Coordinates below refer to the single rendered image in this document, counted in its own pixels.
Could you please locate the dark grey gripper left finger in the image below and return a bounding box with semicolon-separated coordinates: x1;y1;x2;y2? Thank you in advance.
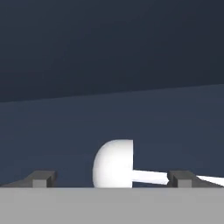
0;170;58;188

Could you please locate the white ladle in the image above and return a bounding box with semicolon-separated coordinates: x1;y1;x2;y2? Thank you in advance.
92;139;224;189

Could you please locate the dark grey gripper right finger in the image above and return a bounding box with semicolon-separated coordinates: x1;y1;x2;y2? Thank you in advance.
167;170;223;188

